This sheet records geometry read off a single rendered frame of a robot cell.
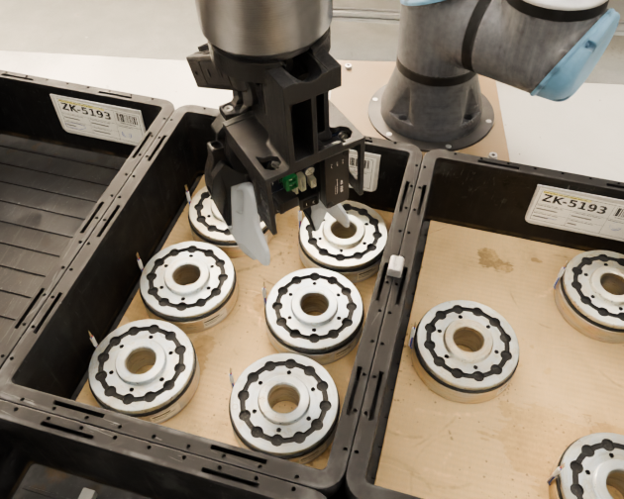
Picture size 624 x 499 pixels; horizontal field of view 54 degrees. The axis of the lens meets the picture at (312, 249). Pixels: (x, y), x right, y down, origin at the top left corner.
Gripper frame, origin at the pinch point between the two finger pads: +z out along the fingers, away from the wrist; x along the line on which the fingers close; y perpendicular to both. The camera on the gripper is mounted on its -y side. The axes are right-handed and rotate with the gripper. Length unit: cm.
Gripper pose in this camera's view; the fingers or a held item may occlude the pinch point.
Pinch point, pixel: (279, 227)
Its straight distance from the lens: 52.1
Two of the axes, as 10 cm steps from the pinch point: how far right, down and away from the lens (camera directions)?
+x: 8.7, -4.2, 2.8
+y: 5.0, 6.7, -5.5
